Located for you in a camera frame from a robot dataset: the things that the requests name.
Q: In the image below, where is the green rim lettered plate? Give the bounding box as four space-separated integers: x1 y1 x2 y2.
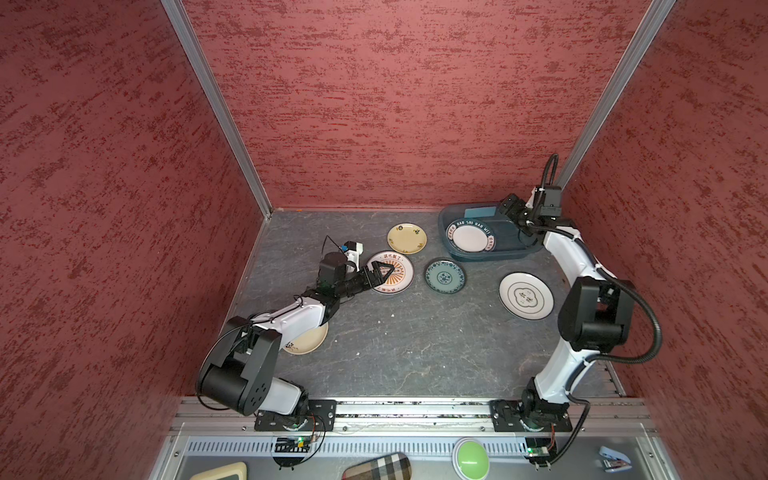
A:
446 218 496 253

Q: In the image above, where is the white blue stapler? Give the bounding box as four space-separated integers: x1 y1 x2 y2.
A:
599 446 632 473

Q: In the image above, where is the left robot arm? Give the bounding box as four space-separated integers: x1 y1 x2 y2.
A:
195 252 395 422

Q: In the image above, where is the left aluminium corner post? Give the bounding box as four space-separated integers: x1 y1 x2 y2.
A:
161 0 274 220

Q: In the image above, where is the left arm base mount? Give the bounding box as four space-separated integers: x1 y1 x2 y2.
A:
254 399 338 433

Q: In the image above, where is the aluminium front rail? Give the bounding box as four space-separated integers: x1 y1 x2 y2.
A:
151 397 678 479

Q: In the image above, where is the right aluminium corner post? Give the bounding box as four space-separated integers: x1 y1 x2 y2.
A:
555 0 676 201

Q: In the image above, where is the cream plate near left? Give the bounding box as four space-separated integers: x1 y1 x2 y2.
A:
283 324 329 356

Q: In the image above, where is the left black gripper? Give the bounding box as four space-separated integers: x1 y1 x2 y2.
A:
336 261 394 297

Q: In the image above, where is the small yellow plate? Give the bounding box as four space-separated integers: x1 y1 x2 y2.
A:
387 223 428 255

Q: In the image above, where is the white plate black outline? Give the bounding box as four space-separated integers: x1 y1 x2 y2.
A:
499 272 555 321

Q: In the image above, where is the orange sunburst plate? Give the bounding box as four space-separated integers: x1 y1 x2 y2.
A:
367 251 415 295

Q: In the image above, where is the cream tablet corner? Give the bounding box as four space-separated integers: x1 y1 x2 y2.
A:
190 462 248 480

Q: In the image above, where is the blue plastic bin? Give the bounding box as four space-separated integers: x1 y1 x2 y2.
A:
438 203 543 262

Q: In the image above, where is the green round button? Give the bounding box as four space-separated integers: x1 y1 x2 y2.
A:
451 437 490 480

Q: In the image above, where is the teal patterned small plate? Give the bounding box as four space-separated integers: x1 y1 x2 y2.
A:
424 258 467 294

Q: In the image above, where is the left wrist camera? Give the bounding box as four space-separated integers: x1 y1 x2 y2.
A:
342 241 364 268

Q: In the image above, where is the plaid fabric item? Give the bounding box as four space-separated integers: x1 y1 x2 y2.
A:
341 453 412 480

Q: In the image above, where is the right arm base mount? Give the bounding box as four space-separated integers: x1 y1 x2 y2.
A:
489 399 573 433

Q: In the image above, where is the aluminium corner post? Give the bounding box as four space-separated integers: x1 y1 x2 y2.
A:
555 0 676 201
161 0 274 220

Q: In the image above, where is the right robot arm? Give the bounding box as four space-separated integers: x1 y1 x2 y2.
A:
490 186 663 432

